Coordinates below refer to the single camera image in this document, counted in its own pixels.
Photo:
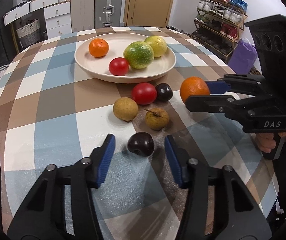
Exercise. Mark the person's right hand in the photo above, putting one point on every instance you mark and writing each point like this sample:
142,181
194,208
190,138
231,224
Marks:
265,141

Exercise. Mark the large orange mandarin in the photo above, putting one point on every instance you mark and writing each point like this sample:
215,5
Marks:
98,47

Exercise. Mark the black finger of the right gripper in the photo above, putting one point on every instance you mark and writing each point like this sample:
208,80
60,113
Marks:
212,104

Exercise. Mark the checkered tablecloth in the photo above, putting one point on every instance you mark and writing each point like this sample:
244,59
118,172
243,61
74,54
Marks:
52,112

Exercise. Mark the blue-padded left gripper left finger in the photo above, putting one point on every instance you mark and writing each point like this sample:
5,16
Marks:
42,215

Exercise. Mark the wooden shoe rack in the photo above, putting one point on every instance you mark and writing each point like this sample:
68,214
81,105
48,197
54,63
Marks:
219,25

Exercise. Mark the woven laundry basket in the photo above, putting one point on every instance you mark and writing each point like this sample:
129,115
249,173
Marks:
30,33

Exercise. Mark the beige suitcase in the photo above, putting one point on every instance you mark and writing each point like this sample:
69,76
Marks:
82,15

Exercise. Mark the red tomato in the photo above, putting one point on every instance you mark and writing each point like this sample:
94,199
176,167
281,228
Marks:
144,93
119,66

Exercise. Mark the brown pear with stem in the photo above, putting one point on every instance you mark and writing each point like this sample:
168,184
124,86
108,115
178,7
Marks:
156,118

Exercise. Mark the brown round fruit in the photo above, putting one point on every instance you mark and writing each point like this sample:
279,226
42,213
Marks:
125,109

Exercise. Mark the silver aluminium suitcase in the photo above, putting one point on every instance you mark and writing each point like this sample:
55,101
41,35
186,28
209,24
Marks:
107,13

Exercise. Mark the green-yellow citrus fruit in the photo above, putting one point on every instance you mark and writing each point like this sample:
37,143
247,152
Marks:
139,55

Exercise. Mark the dark plum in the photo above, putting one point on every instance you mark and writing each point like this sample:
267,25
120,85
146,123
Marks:
141,144
164,92

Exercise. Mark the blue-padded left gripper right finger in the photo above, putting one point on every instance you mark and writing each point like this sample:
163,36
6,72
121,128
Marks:
236,213

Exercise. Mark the cream round plate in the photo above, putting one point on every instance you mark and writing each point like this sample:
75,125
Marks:
99,67

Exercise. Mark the white drawer cabinet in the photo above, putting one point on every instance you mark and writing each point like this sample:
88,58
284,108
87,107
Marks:
57,15

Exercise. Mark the smaller orange mandarin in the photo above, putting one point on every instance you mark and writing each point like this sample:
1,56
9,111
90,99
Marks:
193,86

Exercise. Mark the yellow lemon-like fruit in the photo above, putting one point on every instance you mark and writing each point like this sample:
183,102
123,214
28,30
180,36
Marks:
158,45

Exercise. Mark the purple bag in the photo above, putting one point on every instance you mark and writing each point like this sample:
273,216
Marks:
243,57

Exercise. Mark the black camera box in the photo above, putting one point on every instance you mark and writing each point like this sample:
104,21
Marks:
269,36

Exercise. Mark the red tomato on table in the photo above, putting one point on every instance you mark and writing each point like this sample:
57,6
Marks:
144,93

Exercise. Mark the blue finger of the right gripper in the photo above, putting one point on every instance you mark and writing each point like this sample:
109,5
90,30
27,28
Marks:
220,86

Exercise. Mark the wooden door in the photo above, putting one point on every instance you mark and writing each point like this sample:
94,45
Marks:
147,13

